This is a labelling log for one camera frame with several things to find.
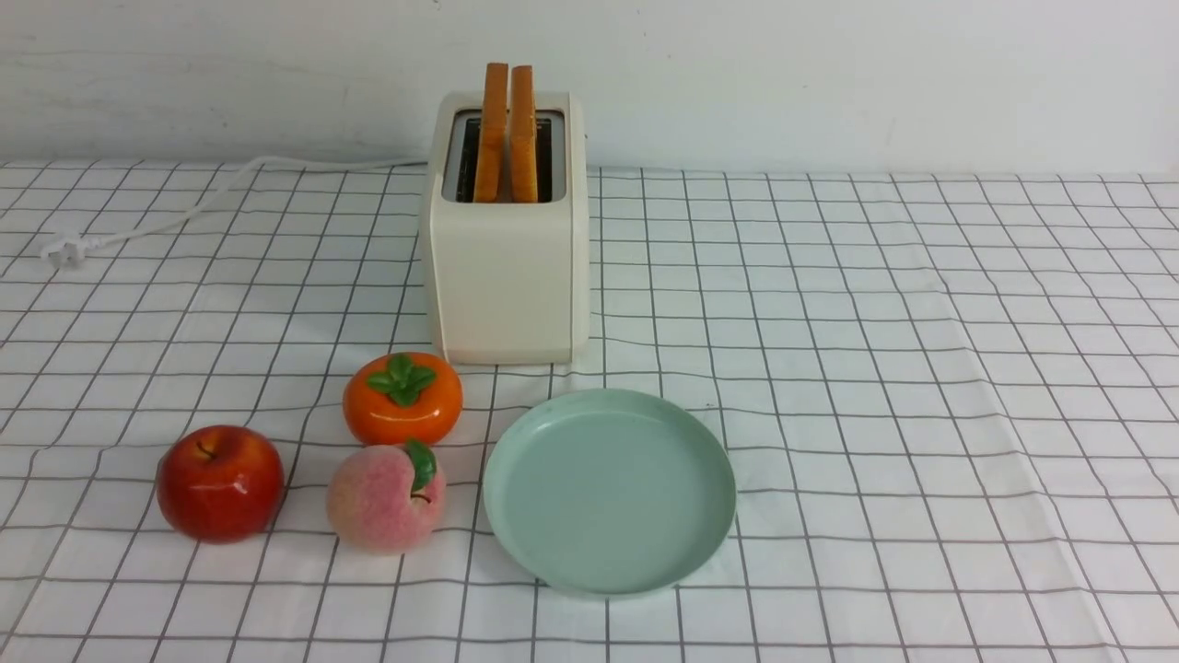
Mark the red apple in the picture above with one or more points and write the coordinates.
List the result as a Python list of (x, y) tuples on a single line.
[(220, 484)]

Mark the light green plate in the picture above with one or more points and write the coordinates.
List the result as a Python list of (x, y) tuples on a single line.
[(609, 493)]

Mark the white checkered tablecloth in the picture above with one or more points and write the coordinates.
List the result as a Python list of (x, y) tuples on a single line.
[(949, 402)]

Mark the toast slice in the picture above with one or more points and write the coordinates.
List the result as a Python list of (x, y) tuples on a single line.
[(493, 131), (522, 137)]

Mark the cream white toaster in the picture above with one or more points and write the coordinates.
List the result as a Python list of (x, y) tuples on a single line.
[(506, 283)]

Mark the pink peach with leaf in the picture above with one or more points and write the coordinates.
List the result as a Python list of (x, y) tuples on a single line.
[(387, 499)]

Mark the orange persimmon with green leaf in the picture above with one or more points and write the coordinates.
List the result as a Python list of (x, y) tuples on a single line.
[(400, 397)]

